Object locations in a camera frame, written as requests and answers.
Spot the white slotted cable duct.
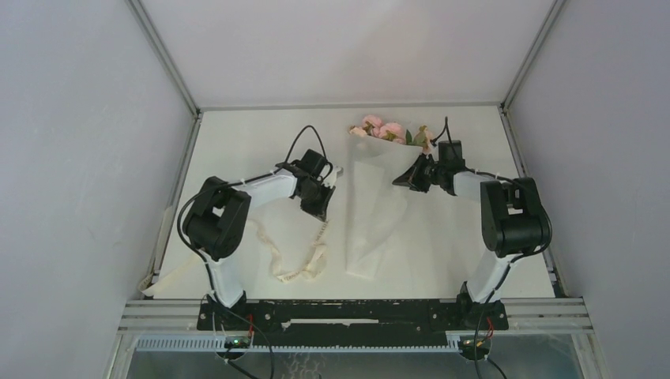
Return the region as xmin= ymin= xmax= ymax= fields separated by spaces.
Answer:
xmin=134 ymin=336 xmax=461 ymax=353

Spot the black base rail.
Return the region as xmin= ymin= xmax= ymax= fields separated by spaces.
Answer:
xmin=196 ymin=298 xmax=510 ymax=348

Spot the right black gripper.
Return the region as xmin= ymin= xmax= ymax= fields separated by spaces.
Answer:
xmin=395 ymin=152 xmax=446 ymax=193

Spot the pink flower one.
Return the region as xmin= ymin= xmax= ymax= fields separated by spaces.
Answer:
xmin=377 ymin=122 xmax=406 ymax=144

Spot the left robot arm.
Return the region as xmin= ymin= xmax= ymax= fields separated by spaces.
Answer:
xmin=177 ymin=149 xmax=342 ymax=329

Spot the left circuit board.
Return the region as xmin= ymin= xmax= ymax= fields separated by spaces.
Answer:
xmin=224 ymin=337 xmax=251 ymax=350

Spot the white wrapping paper sheet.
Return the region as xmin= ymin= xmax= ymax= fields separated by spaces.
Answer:
xmin=345 ymin=135 xmax=422 ymax=280

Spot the pink flower two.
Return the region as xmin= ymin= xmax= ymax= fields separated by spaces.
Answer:
xmin=362 ymin=114 xmax=384 ymax=137

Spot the circuit board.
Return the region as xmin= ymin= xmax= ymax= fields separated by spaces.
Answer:
xmin=224 ymin=337 xmax=251 ymax=350
xmin=458 ymin=337 xmax=492 ymax=351

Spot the right circuit board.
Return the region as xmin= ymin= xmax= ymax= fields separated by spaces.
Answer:
xmin=458 ymin=337 xmax=492 ymax=351

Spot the cream ribbon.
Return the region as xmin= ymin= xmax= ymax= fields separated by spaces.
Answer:
xmin=139 ymin=216 xmax=332 ymax=299

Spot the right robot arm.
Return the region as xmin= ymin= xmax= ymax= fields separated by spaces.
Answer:
xmin=392 ymin=141 xmax=552 ymax=328

